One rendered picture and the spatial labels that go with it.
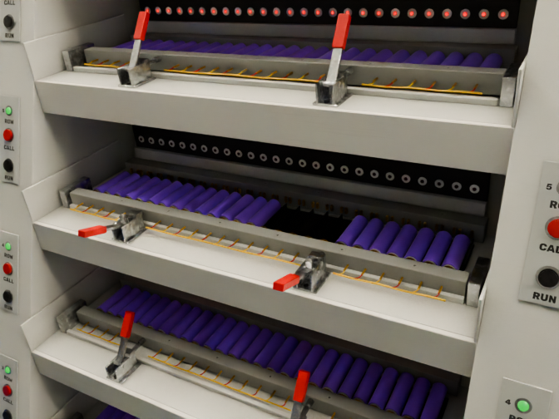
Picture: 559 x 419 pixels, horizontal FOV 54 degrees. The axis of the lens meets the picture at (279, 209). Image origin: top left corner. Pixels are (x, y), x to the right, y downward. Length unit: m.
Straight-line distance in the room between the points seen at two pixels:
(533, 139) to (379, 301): 0.22
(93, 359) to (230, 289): 0.29
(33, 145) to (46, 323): 0.27
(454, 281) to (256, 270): 0.22
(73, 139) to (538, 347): 0.67
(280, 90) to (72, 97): 0.29
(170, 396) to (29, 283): 0.27
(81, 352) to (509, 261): 0.61
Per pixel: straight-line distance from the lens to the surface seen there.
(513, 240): 0.52
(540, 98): 0.51
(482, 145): 0.52
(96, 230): 0.70
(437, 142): 0.53
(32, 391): 0.95
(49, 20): 0.85
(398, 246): 0.63
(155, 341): 0.82
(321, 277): 0.60
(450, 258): 0.62
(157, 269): 0.70
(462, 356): 0.56
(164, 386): 0.78
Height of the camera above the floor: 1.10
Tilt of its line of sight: 11 degrees down
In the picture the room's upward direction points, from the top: 6 degrees clockwise
